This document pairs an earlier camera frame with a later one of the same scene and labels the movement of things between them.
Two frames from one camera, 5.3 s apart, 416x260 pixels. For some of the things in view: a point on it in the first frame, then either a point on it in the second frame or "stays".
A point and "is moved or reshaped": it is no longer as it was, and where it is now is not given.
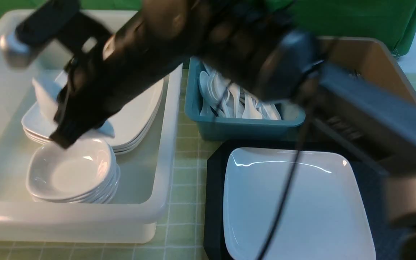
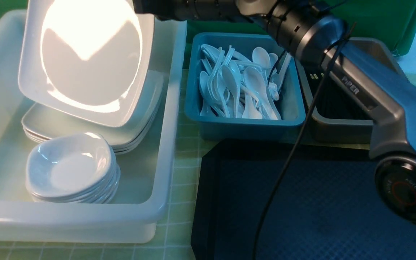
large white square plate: x=322 y=216 is moved or reshaped
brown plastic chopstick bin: x=335 y=124 stays
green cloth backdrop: x=396 y=23 stays
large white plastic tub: x=5 y=211 stays
